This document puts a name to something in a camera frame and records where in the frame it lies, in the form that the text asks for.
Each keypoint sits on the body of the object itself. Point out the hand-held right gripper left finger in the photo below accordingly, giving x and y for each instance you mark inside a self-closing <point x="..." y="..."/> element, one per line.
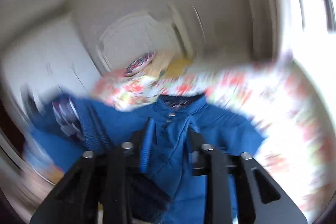
<point x="147" y="145"/>

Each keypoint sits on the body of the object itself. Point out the blue puffer jacket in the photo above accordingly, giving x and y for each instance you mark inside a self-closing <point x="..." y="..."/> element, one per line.
<point x="173" y="140"/>

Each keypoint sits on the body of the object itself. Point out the mandala pattern cushion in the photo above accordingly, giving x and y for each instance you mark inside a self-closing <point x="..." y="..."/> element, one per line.
<point x="139" y="64"/>

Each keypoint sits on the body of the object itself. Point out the cream floral pillow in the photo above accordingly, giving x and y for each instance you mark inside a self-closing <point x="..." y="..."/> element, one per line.
<point x="160" y="66"/>

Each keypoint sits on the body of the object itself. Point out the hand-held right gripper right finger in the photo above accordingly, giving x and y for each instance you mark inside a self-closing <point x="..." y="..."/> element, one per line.
<point x="197" y="155"/>

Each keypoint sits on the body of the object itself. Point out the sailboat print curtain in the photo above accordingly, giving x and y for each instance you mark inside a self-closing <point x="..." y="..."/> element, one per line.
<point x="282" y="3"/>

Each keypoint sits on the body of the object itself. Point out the white bed headboard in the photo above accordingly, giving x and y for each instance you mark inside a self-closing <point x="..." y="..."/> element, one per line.
<point x="126" y="40"/>

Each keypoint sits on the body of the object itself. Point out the yellow pillow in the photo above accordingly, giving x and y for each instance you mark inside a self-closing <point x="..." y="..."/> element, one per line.
<point x="179" y="66"/>

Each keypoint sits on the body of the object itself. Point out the white wardrobe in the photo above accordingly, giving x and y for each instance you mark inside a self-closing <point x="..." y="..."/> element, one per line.
<point x="39" y="66"/>

